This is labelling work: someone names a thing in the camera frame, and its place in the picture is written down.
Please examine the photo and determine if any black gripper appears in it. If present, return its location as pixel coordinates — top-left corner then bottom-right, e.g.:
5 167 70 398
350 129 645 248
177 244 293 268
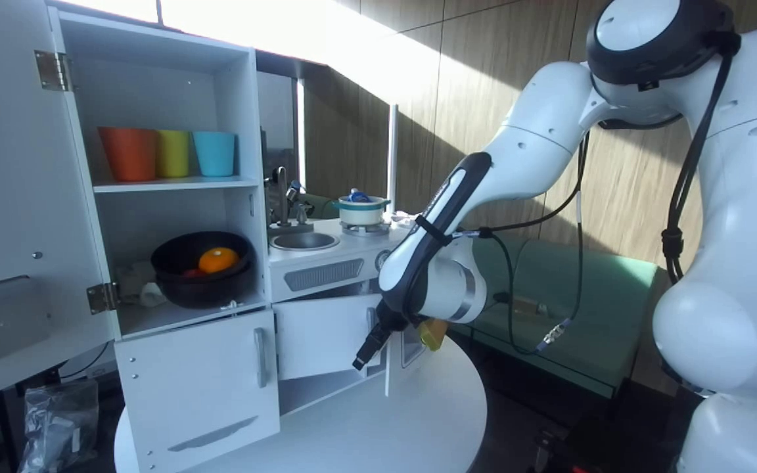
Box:
350 297 415 372

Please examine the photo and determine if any small white cabinet door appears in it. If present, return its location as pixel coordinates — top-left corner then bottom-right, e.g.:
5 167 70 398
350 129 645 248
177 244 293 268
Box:
270 292 385 381

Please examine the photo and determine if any wide white cabinet door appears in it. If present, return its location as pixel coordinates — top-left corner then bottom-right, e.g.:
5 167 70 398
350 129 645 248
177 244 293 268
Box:
112 306 283 473

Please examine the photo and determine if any metal door hinge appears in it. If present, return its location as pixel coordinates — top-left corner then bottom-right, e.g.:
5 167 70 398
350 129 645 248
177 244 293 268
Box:
87 279 123 314
34 46 74 95

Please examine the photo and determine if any tall white cabinet door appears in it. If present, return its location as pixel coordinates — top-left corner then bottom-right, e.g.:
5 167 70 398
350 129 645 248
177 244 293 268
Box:
0 0 123 410

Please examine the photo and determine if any metal toy sink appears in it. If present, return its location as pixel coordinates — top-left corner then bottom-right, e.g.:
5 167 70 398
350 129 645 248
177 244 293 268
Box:
270 227 336 251

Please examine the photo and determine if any white pot with blue lid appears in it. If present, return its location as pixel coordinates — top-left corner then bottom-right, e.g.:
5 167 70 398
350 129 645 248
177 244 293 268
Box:
336 185 394 235

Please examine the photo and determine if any orange toy fruit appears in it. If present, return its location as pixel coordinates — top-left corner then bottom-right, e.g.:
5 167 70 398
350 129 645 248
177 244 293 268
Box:
197 244 241 276

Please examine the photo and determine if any metal toy faucet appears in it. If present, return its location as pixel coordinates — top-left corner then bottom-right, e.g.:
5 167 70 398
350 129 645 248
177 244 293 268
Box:
265 163 314 230

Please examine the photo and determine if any white vertical pole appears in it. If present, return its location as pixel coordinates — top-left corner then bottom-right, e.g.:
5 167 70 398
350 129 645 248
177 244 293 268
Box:
385 101 399 212

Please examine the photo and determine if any black pan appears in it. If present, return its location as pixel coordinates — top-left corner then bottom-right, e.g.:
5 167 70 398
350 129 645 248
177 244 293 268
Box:
151 227 257 310

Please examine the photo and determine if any green upholstered bench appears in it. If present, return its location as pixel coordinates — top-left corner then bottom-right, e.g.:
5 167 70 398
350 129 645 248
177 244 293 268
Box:
467 233 662 401

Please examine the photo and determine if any blue plastic cup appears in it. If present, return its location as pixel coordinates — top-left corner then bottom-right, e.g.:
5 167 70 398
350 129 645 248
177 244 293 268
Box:
193 129 239 181

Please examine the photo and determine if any green plastic cup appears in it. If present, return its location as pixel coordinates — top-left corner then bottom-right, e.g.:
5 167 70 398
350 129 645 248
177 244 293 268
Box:
155 129 194 181

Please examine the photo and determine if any white toy kitchen unit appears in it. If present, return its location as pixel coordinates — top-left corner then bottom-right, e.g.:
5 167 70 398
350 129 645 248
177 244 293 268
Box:
48 1 453 473

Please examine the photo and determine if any orange plastic cup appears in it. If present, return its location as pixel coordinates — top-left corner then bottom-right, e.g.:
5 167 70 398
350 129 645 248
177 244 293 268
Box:
101 126 164 183

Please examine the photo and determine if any crumpled clear plastic bag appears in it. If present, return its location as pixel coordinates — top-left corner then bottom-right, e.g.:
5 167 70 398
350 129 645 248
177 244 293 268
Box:
19 377 105 473

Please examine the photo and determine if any yellowish wrist camera box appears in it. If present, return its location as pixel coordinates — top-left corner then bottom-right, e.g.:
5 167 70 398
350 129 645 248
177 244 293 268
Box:
419 317 453 355

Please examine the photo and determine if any thin black camera cable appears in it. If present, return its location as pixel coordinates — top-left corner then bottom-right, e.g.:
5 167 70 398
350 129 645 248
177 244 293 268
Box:
459 129 595 356

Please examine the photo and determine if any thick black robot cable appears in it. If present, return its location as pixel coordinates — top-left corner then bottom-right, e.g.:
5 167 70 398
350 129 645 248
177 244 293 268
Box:
659 29 745 283

